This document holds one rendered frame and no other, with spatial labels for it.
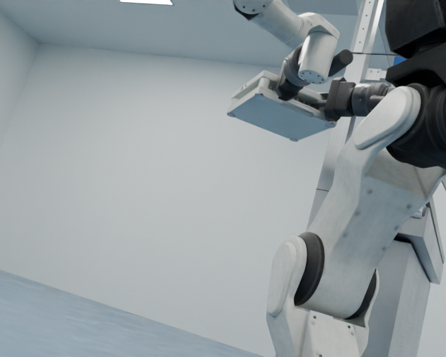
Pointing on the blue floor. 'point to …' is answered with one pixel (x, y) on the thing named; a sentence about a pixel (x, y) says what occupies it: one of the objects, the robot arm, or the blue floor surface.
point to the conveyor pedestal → (398, 304)
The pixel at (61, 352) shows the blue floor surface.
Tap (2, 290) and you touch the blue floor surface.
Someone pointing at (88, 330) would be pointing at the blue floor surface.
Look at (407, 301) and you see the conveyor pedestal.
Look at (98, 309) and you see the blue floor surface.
